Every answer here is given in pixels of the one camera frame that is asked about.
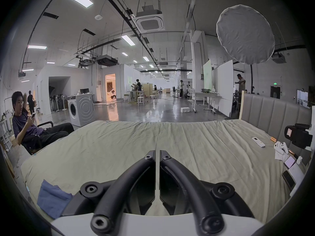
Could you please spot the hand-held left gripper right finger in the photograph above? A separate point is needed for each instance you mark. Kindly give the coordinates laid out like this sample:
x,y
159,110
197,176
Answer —
x,y
177,171

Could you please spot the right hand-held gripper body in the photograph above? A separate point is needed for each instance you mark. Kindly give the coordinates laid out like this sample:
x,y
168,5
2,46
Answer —
x,y
311,145

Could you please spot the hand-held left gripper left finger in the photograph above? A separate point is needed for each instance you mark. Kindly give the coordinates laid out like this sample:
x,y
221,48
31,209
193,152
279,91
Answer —
x,y
137,171

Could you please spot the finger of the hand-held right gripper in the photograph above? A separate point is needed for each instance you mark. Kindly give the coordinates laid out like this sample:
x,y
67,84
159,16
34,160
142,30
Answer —
x,y
297,134

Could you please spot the white hand controller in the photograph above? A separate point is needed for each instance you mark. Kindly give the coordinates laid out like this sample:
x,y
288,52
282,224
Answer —
x,y
282,147

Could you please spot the phone with pale screen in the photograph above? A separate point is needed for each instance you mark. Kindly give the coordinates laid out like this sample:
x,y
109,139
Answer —
x,y
290,161

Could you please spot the bed with pale green sheet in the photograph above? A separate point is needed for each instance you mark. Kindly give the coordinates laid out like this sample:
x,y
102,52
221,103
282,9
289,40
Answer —
x,y
118,141

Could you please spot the grey padded headboard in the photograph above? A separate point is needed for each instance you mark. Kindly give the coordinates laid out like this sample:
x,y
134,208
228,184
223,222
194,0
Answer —
x,y
265,114

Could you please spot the white remote control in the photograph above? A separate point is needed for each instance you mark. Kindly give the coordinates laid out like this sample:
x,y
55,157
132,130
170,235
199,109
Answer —
x,y
258,142

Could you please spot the black phone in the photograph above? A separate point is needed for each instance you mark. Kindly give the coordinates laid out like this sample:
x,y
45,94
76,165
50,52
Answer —
x,y
288,181

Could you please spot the white carton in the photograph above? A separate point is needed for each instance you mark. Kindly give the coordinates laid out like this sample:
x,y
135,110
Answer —
x,y
185,110

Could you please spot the white table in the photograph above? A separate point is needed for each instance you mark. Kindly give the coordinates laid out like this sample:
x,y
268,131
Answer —
x,y
205,94

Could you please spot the white washing machine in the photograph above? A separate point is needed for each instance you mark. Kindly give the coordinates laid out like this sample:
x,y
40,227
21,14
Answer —
x,y
81,109

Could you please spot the blue garment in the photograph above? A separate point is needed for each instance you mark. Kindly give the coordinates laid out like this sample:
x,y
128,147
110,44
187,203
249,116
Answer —
x,y
53,198

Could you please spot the black office chair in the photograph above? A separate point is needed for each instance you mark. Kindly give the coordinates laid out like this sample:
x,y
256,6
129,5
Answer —
x,y
47,124

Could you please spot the group of standing fans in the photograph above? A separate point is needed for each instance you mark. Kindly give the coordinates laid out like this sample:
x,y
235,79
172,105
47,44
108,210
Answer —
x,y
59,102

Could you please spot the round white softbox lamp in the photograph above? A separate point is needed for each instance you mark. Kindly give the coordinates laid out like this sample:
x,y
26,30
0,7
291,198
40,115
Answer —
x,y
246,33

